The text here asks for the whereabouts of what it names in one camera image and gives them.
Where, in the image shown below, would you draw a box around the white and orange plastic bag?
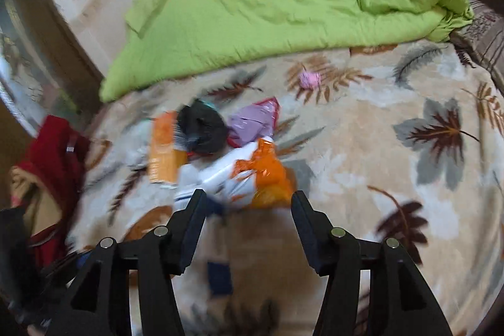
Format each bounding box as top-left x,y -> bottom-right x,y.
173,137 -> 298,216

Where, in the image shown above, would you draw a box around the purple snack packet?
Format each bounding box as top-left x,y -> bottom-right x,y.
227,98 -> 281,148

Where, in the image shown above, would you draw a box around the orange snack packet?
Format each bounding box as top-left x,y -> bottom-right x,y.
147,111 -> 189,187

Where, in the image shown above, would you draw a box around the pink crumpled paper ball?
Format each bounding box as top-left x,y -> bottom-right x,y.
298,71 -> 322,90

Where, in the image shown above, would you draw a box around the leaf print blanket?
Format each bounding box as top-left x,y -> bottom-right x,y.
65,43 -> 504,336

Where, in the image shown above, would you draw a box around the red cloth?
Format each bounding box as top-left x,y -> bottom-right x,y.
12,115 -> 91,274

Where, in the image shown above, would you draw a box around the green blanket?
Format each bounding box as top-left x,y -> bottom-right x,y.
99,0 -> 475,103

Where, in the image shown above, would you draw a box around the brown wooden frame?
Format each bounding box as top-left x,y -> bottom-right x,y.
21,0 -> 105,94

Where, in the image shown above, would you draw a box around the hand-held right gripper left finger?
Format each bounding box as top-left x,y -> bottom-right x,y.
43,188 -> 207,336

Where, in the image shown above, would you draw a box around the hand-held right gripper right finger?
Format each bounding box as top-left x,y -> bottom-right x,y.
290,190 -> 453,336

